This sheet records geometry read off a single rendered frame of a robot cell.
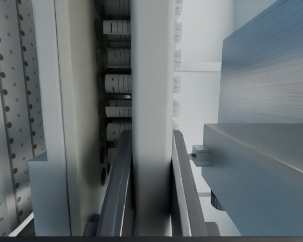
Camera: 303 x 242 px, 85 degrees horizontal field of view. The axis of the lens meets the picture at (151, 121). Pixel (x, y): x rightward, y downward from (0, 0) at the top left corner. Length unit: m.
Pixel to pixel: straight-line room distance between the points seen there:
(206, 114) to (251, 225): 3.51
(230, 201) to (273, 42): 0.40
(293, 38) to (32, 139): 0.49
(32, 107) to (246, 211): 0.24
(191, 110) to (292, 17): 3.20
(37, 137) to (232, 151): 0.22
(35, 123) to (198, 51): 3.85
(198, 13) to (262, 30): 3.81
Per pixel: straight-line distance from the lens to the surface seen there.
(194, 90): 3.68
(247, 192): 0.21
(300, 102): 0.44
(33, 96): 0.19
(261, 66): 0.55
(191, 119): 3.59
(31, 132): 0.19
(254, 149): 0.19
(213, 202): 0.31
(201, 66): 1.19
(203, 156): 0.29
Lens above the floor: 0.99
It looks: 1 degrees up
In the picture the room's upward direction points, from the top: 90 degrees clockwise
